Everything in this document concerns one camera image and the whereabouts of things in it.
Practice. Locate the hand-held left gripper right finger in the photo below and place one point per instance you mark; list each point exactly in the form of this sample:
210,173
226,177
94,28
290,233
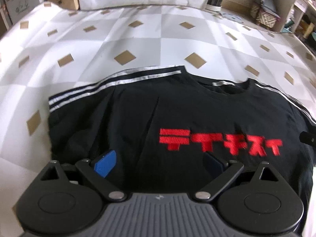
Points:
211,165

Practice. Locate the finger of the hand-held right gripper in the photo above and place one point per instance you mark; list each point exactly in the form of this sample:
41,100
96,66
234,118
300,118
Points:
308,138

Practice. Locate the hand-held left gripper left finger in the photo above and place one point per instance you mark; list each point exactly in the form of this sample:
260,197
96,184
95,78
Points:
107,164

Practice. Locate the black t-shirt red print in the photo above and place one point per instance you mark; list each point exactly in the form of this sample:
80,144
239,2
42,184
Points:
128,118

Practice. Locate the checkered tablecloth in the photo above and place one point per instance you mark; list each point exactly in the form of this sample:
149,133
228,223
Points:
148,37

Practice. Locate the wooden shelf unit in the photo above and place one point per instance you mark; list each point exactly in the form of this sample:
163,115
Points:
298,5

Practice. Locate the round bathroom scale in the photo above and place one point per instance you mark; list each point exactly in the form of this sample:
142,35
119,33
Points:
232,17

